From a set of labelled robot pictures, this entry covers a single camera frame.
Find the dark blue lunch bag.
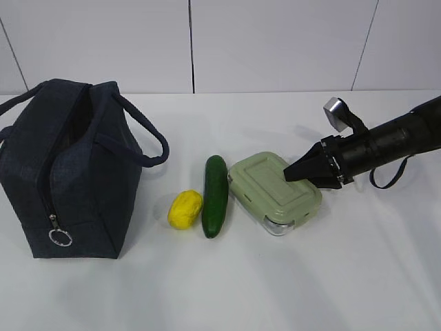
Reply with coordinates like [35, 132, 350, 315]
[1, 79, 170, 259]

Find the yellow lemon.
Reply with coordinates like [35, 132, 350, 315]
[167, 190, 203, 230]

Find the green cucumber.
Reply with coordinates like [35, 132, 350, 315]
[201, 155, 229, 239]

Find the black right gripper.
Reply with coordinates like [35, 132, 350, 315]
[283, 136, 353, 189]

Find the green lid glass container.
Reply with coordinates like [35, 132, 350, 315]
[228, 152, 322, 237]

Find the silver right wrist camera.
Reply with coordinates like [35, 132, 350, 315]
[323, 97, 350, 132]

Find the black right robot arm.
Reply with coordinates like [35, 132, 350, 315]
[283, 97, 440, 189]

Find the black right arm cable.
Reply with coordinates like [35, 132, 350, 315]
[369, 154, 414, 189]

